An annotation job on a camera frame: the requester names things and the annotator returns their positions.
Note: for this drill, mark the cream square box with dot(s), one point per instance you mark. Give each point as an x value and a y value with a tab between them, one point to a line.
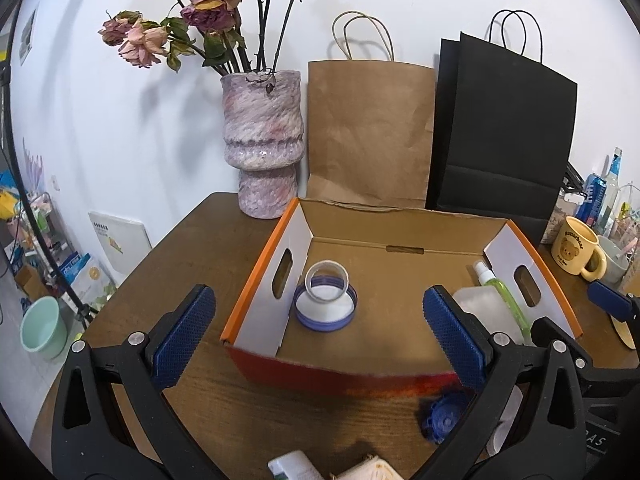
372	471

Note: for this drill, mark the pale ceramic cup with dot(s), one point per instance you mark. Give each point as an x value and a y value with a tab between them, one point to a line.
612	260

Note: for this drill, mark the cluttered storage rack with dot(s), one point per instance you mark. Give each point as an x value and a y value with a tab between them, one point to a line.
30	240

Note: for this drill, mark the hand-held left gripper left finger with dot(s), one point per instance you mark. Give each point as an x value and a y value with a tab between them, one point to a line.
185	340

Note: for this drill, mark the black paper bag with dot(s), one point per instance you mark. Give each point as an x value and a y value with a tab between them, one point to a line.
500	135

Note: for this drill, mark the dried rose bouquet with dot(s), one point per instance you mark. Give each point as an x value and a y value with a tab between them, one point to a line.
210	15

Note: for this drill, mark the pink ceramic vase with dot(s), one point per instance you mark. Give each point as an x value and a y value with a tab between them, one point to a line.
262	135

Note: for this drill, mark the green spray bottle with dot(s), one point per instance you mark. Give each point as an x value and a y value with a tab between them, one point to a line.
505	295

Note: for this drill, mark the small wall picture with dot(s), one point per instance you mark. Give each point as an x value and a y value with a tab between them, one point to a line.
29	35

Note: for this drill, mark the white printed board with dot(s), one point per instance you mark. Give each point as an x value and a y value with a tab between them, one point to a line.
117	245

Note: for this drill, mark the yellow bear mug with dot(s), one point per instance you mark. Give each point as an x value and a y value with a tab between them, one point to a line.
575	247

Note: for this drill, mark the translucent plastic container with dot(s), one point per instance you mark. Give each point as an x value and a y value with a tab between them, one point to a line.
480	305

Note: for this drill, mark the black light stand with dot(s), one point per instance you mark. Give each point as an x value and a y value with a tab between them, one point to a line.
82	310

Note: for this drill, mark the blue drink can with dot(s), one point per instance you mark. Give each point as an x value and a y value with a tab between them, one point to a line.
595	200

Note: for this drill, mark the small white bottle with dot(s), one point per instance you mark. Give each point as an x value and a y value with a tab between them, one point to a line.
295	467

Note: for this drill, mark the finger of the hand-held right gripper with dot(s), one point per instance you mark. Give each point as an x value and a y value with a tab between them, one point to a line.
607	300
555	331

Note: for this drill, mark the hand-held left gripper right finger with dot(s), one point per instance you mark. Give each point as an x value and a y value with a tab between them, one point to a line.
455	345

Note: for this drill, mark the blue ridged lid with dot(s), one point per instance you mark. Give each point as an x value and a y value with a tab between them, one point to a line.
442	417

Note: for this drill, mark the white wall socket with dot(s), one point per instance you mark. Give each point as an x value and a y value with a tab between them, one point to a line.
55	183

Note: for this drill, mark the blue-rimmed round lid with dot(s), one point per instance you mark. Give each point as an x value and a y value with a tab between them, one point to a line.
325	317

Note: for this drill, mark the clear jar with black clips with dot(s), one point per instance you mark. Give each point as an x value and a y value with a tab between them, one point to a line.
560	220

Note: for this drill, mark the red cardboard box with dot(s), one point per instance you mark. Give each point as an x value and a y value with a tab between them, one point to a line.
380	270

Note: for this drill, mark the white tape roll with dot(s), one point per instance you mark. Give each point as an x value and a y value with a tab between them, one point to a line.
308	285

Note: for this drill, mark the yellow thermos jug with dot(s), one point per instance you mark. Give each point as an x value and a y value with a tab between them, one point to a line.
625	332

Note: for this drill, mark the brown paper bag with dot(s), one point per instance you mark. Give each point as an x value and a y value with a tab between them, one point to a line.
370	135

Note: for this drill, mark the white blue packet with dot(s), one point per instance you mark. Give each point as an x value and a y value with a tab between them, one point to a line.
87	275

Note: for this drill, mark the clear glass bottle blue label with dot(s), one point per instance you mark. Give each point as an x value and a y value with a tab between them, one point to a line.
614	185

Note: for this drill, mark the mint green bucket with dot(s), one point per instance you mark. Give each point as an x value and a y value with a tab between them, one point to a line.
42	330

